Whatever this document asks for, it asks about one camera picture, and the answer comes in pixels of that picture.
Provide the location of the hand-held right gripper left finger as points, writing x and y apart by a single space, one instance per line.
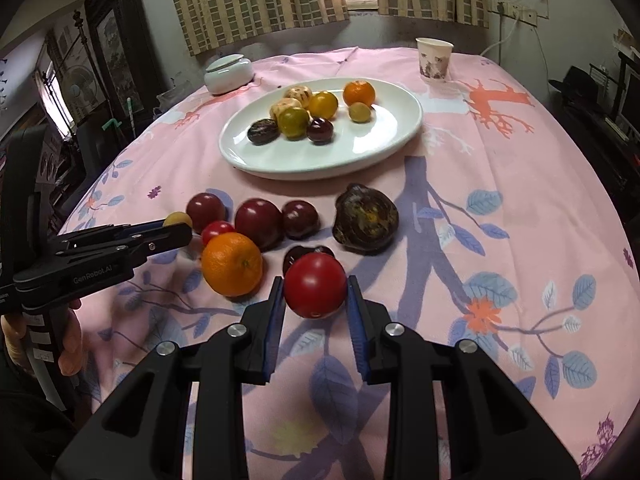
277 330

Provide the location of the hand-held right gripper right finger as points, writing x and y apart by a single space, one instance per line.
357 335

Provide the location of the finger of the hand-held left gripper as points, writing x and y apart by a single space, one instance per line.
115 231
160 242

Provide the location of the small yellow plum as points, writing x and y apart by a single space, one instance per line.
177 219
359 112

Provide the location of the red tomato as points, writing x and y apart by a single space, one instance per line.
315 284
217 230

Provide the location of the small dark brown wrinkled fruit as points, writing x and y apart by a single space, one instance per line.
262 131

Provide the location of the green tomato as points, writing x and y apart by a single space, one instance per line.
292 122

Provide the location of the pale yellow round fruit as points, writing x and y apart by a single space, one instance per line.
282 107

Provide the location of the white oval plate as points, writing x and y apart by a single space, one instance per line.
360 145

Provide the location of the dark purple plum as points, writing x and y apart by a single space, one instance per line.
320 130
300 255

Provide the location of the striped yellow pepino melon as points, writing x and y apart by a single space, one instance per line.
298 94

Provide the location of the yellow tomato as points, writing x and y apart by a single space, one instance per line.
322 104

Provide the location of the orange tangerine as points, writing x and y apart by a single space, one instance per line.
358 93
231 263

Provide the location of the person's left hand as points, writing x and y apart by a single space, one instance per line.
74 340

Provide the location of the large dark red plum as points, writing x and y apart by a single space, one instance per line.
206 210
257 222

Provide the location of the green hook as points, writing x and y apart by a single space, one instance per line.
112 125

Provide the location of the small dark red plum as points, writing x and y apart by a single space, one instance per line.
299 218

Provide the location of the white stick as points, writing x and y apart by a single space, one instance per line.
131 117

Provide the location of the large dark brown wrinkled fruit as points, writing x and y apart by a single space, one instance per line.
366 220

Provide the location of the standing fan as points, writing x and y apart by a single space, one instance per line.
80 85

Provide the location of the white lidded ceramic jar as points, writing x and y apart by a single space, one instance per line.
227 77

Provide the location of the pink floral tablecloth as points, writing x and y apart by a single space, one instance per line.
500 210

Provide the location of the dark wooden cabinet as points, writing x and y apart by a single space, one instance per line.
125 35

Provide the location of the wide checked curtain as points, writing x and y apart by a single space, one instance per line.
250 0

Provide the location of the printed paper cup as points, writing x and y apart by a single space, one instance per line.
434 60

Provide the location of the dark side desk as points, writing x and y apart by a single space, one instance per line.
600 150

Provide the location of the black hat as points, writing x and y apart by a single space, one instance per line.
575 85

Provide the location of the computer monitor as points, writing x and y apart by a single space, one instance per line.
631 90

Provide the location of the wall power socket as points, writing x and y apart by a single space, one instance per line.
515 12

